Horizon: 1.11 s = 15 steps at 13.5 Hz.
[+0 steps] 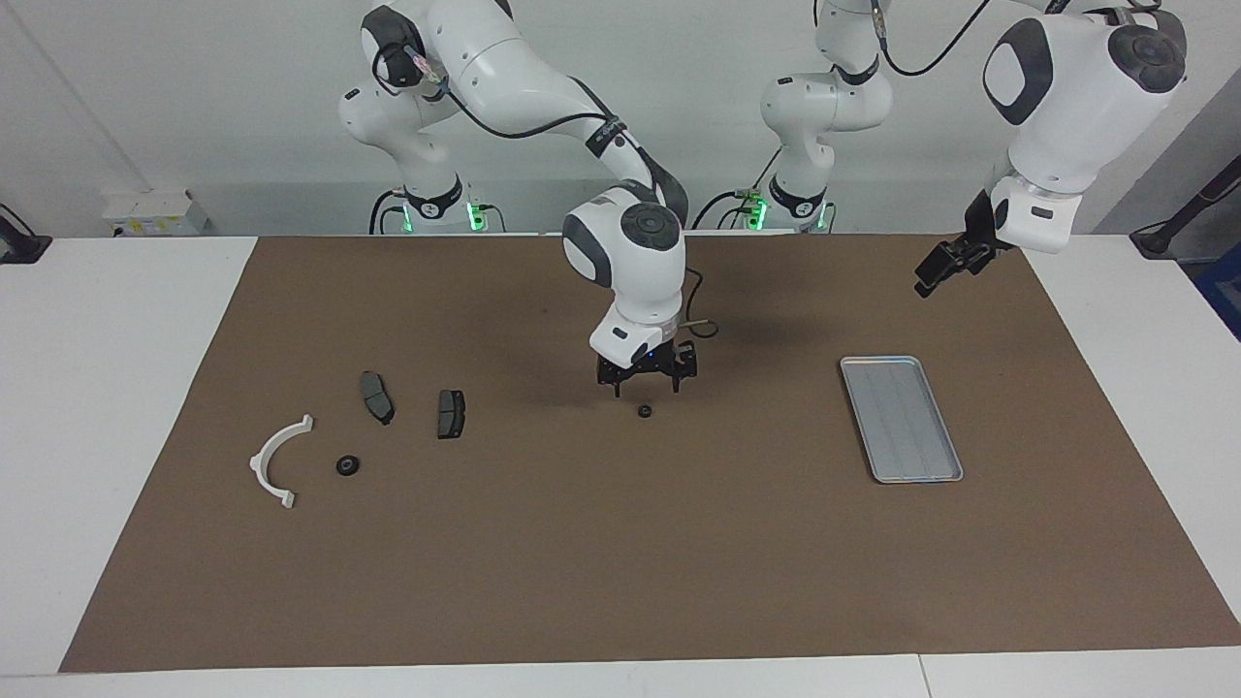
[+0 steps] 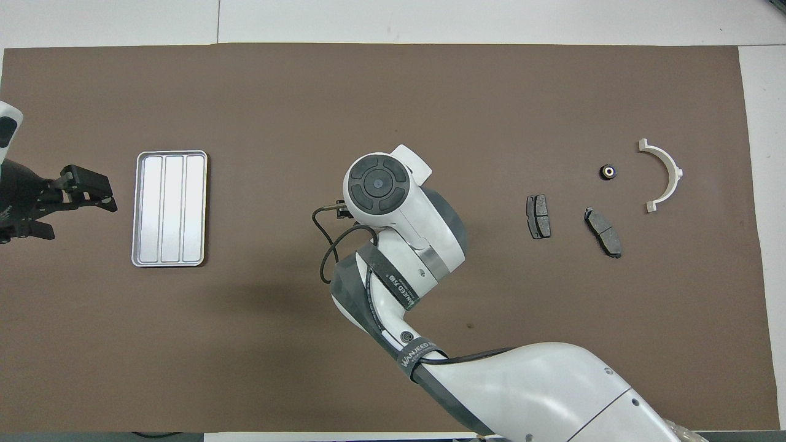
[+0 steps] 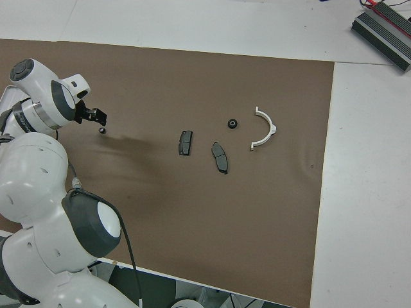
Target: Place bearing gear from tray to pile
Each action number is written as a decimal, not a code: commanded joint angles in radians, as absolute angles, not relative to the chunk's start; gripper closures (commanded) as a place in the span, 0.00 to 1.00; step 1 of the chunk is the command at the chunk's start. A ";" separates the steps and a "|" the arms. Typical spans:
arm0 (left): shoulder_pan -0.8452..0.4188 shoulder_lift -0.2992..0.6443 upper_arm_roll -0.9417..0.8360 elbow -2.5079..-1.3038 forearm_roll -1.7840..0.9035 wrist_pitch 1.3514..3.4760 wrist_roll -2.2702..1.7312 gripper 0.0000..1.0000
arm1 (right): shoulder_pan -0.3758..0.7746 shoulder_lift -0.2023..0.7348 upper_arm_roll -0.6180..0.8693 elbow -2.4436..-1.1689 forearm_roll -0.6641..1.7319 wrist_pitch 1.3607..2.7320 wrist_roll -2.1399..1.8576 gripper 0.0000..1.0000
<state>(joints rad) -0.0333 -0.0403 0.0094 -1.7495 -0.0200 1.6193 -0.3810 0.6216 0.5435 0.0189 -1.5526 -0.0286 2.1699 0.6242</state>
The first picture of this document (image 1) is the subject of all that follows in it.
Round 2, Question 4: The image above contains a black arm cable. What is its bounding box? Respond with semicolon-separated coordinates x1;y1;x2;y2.
868;0;995;77
383;39;720;340

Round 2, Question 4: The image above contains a blue bin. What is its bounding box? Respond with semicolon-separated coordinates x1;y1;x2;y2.
1191;247;1241;342

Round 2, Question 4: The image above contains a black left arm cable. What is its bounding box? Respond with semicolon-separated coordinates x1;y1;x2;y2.
868;0;995;77

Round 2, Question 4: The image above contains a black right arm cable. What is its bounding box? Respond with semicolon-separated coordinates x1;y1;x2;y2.
383;39;720;340

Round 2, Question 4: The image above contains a black base cable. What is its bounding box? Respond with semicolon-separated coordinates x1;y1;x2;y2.
370;189;408;236
692;145;781;234

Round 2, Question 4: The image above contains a white half-ring bracket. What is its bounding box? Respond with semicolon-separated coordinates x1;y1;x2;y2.
249;414;315;510

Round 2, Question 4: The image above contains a black table clamp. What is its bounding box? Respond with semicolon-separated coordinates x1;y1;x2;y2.
0;202;52;265

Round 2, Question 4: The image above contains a black stand foot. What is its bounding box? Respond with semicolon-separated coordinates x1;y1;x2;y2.
1131;160;1241;259

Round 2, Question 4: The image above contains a brown table mat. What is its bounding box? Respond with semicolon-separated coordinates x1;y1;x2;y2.
58;233;1241;675

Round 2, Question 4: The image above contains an elongated dark brake pad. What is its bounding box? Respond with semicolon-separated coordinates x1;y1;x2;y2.
360;370;396;428

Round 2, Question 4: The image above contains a white wall box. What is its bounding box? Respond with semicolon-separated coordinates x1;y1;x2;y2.
104;189;210;238

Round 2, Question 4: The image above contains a silver metal tray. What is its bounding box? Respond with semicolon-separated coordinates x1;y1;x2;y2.
839;355;965;485

